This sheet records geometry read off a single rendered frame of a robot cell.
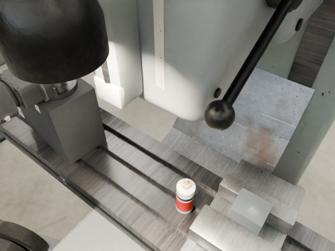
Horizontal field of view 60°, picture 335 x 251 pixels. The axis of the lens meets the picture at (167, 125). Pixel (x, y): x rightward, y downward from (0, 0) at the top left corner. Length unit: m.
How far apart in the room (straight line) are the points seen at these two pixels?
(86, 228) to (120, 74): 0.53
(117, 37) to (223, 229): 0.39
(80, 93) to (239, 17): 0.46
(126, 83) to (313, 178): 1.86
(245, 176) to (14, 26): 0.57
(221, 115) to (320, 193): 1.80
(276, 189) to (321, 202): 1.36
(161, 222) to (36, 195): 1.38
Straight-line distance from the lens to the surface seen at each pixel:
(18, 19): 0.19
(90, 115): 0.73
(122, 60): 0.30
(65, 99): 0.68
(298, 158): 0.96
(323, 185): 2.10
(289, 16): 0.44
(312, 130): 0.87
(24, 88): 0.62
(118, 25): 0.29
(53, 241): 1.34
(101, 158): 0.78
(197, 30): 0.27
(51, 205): 1.91
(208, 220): 0.56
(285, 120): 0.82
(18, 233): 1.18
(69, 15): 0.19
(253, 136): 0.84
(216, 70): 0.30
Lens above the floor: 1.57
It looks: 46 degrees down
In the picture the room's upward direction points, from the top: straight up
